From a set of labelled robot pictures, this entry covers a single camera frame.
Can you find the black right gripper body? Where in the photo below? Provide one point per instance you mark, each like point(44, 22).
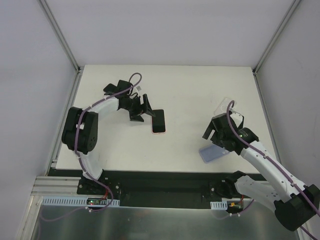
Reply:
point(219, 128)

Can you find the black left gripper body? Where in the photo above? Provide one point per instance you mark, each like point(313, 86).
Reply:
point(140, 108)

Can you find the pink phone case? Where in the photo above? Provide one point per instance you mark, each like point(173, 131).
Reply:
point(159, 131)

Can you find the black phone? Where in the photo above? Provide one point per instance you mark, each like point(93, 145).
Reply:
point(158, 120)

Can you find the lavender phone case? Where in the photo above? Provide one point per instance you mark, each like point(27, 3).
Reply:
point(212, 152)

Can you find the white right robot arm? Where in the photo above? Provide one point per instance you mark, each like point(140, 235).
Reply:
point(290, 199)

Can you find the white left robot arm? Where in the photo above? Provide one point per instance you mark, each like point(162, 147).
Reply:
point(80, 132)

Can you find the clear phone case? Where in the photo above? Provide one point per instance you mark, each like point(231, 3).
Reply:
point(222, 107)

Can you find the phone in purple case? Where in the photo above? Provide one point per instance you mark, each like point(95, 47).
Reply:
point(111, 90)

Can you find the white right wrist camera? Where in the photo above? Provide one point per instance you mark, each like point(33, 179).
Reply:
point(238, 119)

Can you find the right white cable duct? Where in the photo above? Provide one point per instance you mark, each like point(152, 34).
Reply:
point(219, 205)

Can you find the white cable duct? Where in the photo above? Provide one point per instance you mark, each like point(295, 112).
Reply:
point(219, 205)
point(79, 201)

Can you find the left aluminium frame post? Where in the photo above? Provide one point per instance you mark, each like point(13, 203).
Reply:
point(59, 34)

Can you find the aluminium frame post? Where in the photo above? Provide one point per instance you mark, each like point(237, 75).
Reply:
point(59, 34)
point(277, 34)

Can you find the aluminium front rail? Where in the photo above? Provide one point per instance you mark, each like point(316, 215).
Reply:
point(55, 186)

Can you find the left white cable duct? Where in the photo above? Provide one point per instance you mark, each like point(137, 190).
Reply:
point(79, 201)

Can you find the right aluminium frame post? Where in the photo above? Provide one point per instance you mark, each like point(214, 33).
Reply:
point(277, 34)

